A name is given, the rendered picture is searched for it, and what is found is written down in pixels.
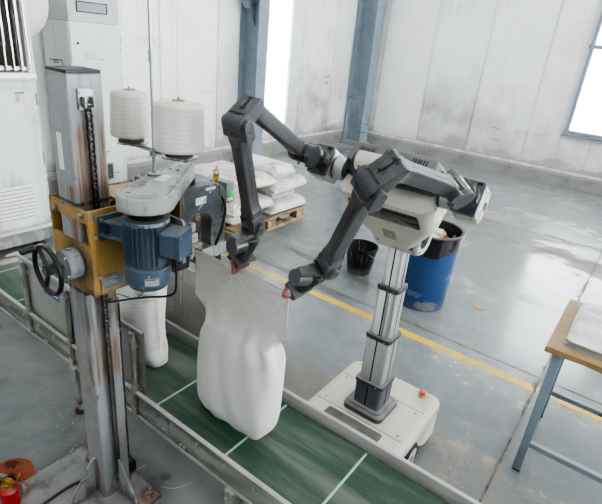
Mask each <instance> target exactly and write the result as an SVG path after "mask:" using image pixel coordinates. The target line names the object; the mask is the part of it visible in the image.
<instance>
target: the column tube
mask: <svg viewBox="0 0 602 504"><path fill-rule="evenodd" d="M45 76H46V85H47V93H48V102H49V111H50V120H51V128H52V137H53V146H54V155H55V163H56V172H57V181H58V189H59V198H60V201H62V202H64V203H66V204H68V205H70V206H72V207H74V208H77V209H81V210H83V211H91V210H94V208H93V199H92V189H91V178H90V167H89V163H90V161H89V155H88V153H89V151H88V141H87V130H86V119H85V110H78V103H77V92H76V88H93V97H95V108H94V109H92V112H93V123H94V135H95V141H94V142H95V147H96V151H95V153H96V163H97V173H98V185H99V190H98V191H99V201H100V208H104V207H109V206H110V194H109V180H108V166H107V152H106V137H105V123H104V109H103V95H102V81H101V74H100V73H62V72H57V71H52V70H48V69H46V70H45ZM56 131H57V132H60V133H61V139H62V148H63V158H64V167H65V170H62V169H60V165H59V156H58V147H57V138H56ZM61 216H62V224H63V233H64V234H65V235H67V236H69V237H71V238H73V239H75V240H77V241H78V242H80V243H84V242H87V241H88V236H87V226H86V225H85V224H83V223H81V222H79V221H77V220H75V219H73V218H71V217H69V216H67V215H65V214H63V213H61ZM69 286H70V294H71V303H72V312H73V321H74V329H75V338H76V347H77V356H78V364H79V373H80V382H81V391H82V399H83V408H84V414H85V420H86V431H87V443H88V452H89V460H91V459H92V458H93V457H95V458H96V459H97V464H98V473H99V483H100V488H99V489H100V490H101V491H102V492H103V493H105V494H106V495H107V494H108V493H110V492H111V491H112V490H114V489H115V488H117V487H116V486H115V485H114V486H113V485H112V476H113V475H114V474H115V472H114V458H115V456H114V445H113V441H114V440H113V433H112V422H111V409H110V397H109V388H108V386H109V385H108V376H107V373H108V372H107V364H106V351H105V341H104V338H105V337H104V329H103V318H102V317H103V315H102V306H101V301H102V300H101V296H100V297H97V298H94V297H93V296H92V295H90V294H89V293H87V292H85V291H84V290H82V289H81V288H79V287H77V286H76V285H74V284H73V283H71V282H69ZM108 311H109V314H108V316H109V324H110V338H111V348H112V350H111V352H112V361H113V364H112V365H113V373H114V377H113V378H114V386H115V390H114V391H115V399H116V403H115V404H116V411H117V415H116V416H117V423H118V427H117V428H118V436H119V439H118V440H119V448H120V450H119V451H120V460H121V462H122V465H123V467H124V469H125V472H126V474H127V476H128V479H129V478H130V476H129V462H128V448H127V434H126V426H125V406H124V392H123V377H122V363H121V349H120V335H119V321H118V307H117V302H115V303H108Z"/></svg>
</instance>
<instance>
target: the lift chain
mask: <svg viewBox="0 0 602 504"><path fill-rule="evenodd" d="M88 110H89V112H88ZM88 115H90V117H88ZM85 119H86V130H87V141H88V151H89V153H88V155H89V161H90V163H89V167H90V178H91V189H92V199H93V208H94V210H95V209H100V201H99V191H98V190H99V185H98V173H97V163H96V153H95V151H96V147H95V142H94V141H95V135H94V123H93V112H92V107H91V106H87V108H85ZM89 120H90V122H89ZM89 126H91V127H89ZM90 131H91V133H90ZM90 136H92V137H91V138H90ZM91 146H92V148H91ZM92 156H93V158H92ZM93 166H94V167H93ZM93 171H94V172H93ZM93 176H95V177H93ZM94 180H95V182H94ZM94 185H96V186H95V187H94ZM95 195H96V196H95ZM96 204H97V205H96ZM107 299H108V298H107V293H106V294H103V295H101V300H102V301H101V306H102V315H103V317H102V318H103V329H104V337H105V338H104V341H105V351H106V364H107V372H108V373H107V376H108V385H109V386H108V388H109V397H110V409H111V422H112V433H113V440H114V441H113V445H114V456H115V467H116V473H117V474H118V461H117V460H118V459H120V451H119V450H120V448H119V440H118V439H119V436H118V428H117V427H118V423H117V416H116V415H117V411H116V404H115V403H116V399H115V391H114V390H115V386H114V378H113V377H114V373H113V365H112V364H113V361H112V352H111V350H112V348H111V338H110V324H109V316H108V314H109V311H108V304H105V303H104V300H105V301H106V300H107ZM104 304H105V305H104ZM105 311H106V312H105ZM105 315H106V316H105ZM105 319H106V320H105ZM106 326H107V327H106ZM107 337H108V338H107ZM108 347H109V348H108ZM108 351H109V352H108ZM109 361H110V362H109ZM112 397H113V398H112Z"/></svg>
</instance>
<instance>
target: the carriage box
mask: <svg viewBox="0 0 602 504"><path fill-rule="evenodd" d="M131 182H133V180H131V179H129V180H126V181H121V182H115V183H110V184H109V194H110V206H109V207H104V208H100V209H95V210H91V211H83V210H81V209H77V208H74V207H72V206H70V205H68V204H66V203H64V202H62V201H60V198H59V193H56V194H49V203H50V211H51V220H52V228H53V236H54V244H55V252H57V251H58V250H62V249H65V248H69V247H74V248H76V249H77V250H78V251H79V252H80V254H81V256H82V258H83V260H84V264H85V272H84V274H83V276H81V277H78V278H75V279H72V280H68V281H69V282H71V283H73V284H74V285H76V286H77V287H79V288H81V289H82V290H84V291H85V292H87V293H89V294H90V295H92V296H93V297H94V298H97V297H100V296H101V295H103V294H106V293H109V292H111V291H114V290H117V289H119V288H122V287H125V286H127V285H128V284H127V283H126V279H125V268H124V263H125V260H124V253H123V242H121V241H116V240H112V239H106V240H103V241H100V240H99V239H98V227H97V217H98V216H100V215H104V214H108V213H112V212H117V211H118V210H117V209H116V198H115V192H116V190H117V189H119V188H120V187H123V186H125V185H127V184H129V183H131ZM61 213H63V214H65V215H67V216H69V217H71V218H73V219H75V220H77V221H79V222H81V223H83V224H85V225H86V226H87V236H88V241H87V242H84V243H80V242H78V241H77V240H75V239H73V238H71V237H69V236H67V235H65V234H64V233H63V224H62V216H61ZM123 271H124V283H122V284H119V285H117V286H114V287H111V288H109V289H106V290H103V282H102V279H103V278H106V277H109V276H112V275H114V274H117V273H120V272H123Z"/></svg>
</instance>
